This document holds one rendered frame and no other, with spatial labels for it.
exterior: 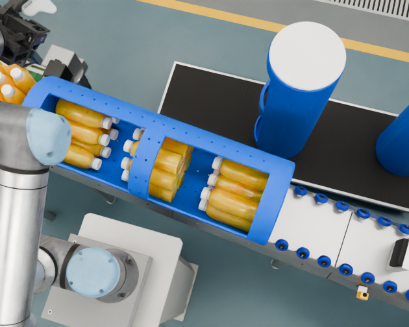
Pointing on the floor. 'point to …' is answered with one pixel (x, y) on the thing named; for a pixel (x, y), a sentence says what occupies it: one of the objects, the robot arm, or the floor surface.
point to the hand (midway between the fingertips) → (30, 21)
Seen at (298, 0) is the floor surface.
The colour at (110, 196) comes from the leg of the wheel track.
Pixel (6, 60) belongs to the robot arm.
